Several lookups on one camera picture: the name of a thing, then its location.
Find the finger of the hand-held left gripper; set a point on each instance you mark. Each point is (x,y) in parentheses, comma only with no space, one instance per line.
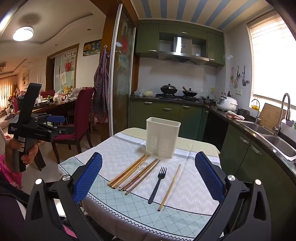
(64,131)
(55,119)

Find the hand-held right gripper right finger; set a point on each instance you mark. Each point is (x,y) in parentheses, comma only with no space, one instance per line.
(209,176)

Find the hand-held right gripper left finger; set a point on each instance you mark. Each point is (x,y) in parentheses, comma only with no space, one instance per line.
(89,178)

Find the row of wooden chopsticks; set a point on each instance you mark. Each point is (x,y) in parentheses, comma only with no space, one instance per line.
(129,171)

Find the pale bamboo chopstick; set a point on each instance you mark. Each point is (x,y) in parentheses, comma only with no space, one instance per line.
(168,188)

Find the white plastic utensil holder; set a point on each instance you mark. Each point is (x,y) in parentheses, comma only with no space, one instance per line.
(161,136)

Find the person's left hand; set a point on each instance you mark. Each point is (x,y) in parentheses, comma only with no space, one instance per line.
(32,152)

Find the dark wooden dining table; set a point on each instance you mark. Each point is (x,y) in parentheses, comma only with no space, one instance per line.
(57,105)

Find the red upholstered dining chair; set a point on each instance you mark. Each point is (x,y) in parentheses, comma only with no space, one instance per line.
(47,93)
(79,115)

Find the door with paper notes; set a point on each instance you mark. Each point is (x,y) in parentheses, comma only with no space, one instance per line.
(67,76)

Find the black built-in appliance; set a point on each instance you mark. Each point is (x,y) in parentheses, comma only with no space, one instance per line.
(216,132)

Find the black plastic fork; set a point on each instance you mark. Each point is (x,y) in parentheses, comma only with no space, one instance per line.
(157,185)

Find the clear plastic spoon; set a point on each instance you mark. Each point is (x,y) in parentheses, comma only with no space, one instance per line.
(143,165)

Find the pink cloth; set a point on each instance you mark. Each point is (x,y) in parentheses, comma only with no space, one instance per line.
(234,115)

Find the steel double sink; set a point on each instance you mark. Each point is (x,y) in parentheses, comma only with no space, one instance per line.
(256,127)

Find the green base kitchen cabinets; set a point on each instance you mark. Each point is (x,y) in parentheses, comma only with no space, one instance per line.
(166,118)

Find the black cooking pot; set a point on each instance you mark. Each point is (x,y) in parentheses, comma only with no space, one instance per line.
(244,112)

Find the white rice cooker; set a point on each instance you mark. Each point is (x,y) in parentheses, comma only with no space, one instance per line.
(226,103)

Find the round ceiling lamp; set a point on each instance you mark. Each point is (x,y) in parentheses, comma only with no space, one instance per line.
(23,33)

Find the small steel pot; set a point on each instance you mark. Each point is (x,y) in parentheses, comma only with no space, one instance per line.
(208,100)

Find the small steel faucet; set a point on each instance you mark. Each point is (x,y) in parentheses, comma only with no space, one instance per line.
(257,115)

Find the glass sliding door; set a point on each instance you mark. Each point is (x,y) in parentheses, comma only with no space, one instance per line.
(124,76)

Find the clear oil bottle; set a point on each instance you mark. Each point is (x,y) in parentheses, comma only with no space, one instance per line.
(212,92)

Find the crumpled plastic bag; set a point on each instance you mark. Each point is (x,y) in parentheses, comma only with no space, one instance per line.
(138,92)

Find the black gas stove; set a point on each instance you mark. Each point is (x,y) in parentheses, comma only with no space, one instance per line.
(178,97)

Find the wooden cutting board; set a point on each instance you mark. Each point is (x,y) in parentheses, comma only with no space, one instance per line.
(270,115)

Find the pale cabbage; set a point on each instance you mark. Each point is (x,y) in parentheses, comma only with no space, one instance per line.
(149,93)

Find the tall steel faucet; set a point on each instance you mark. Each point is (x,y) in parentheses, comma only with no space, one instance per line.
(280,115)

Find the black wok with lid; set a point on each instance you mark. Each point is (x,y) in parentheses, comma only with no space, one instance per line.
(168,89)

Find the hanging pink utensil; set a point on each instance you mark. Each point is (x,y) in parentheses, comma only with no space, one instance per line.
(231,78)

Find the hanging pale spatula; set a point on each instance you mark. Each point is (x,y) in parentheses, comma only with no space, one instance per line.
(236,80)

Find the hanging black spatula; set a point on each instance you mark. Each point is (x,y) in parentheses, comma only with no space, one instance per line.
(243,81)

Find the green upper kitchen cabinets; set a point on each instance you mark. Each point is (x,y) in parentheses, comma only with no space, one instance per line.
(148,37)

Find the window with blind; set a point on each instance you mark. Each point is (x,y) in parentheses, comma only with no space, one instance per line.
(272,64)

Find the steel range hood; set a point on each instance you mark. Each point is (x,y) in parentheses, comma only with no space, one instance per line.
(182,45)

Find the framed wall picture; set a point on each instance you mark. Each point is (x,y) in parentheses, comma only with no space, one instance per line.
(25,77)

